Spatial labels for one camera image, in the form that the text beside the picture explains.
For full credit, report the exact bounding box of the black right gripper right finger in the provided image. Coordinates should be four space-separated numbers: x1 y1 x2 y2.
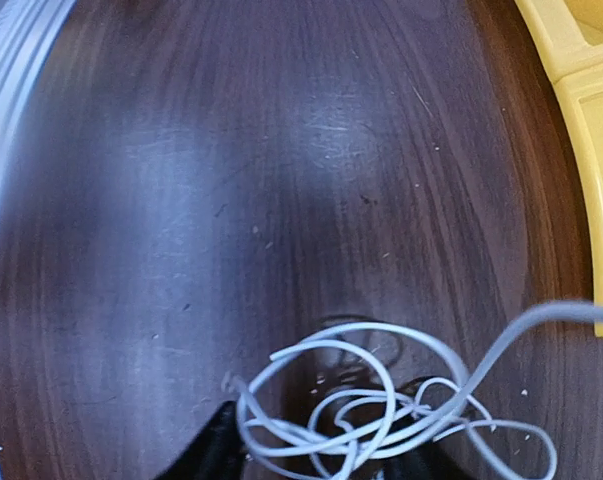
382 442 473 480

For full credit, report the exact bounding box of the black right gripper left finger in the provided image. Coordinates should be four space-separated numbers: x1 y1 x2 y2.
156 401 246 480

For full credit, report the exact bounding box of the white wire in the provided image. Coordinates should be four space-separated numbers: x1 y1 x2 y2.
222 298 603 480

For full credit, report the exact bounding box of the yellow bin right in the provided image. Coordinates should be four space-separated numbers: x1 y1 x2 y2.
512 0 603 341

